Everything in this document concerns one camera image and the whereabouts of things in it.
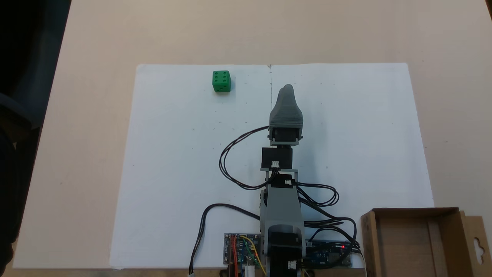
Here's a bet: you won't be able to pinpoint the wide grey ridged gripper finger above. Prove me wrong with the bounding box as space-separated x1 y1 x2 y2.
269 85 304 127

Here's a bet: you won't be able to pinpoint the green die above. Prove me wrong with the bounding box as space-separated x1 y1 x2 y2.
212 70 231 93

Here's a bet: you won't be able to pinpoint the white paper sheet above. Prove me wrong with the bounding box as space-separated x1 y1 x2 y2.
110 64 273 269
269 63 435 268

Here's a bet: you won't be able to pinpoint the brown cardboard box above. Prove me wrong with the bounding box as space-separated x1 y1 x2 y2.
361 207 492 277

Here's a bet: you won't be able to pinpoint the dark chair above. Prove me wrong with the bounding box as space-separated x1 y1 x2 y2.
0 90 43 270

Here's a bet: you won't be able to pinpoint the black gripper motor cable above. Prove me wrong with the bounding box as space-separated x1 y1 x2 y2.
219 126 270 190

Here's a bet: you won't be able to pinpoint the black forearm cable loop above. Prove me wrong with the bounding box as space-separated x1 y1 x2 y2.
296 184 340 207

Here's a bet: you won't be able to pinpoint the long black table cable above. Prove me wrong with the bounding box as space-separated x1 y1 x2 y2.
188 204 262 276

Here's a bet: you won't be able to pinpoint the yellow wire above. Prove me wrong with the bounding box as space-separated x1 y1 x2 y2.
240 235 266 276

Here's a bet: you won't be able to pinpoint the orange wires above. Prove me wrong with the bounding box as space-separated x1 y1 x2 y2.
229 235 238 277

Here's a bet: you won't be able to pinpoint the circuit board with coloured wires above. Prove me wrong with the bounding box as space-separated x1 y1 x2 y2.
224 233 262 266

